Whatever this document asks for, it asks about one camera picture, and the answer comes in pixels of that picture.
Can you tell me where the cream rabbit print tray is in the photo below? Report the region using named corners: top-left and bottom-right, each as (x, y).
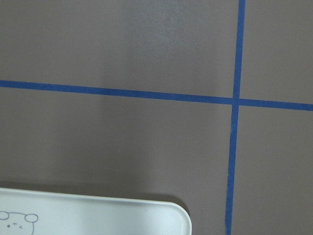
top-left (0, 188), bottom-right (192, 235)

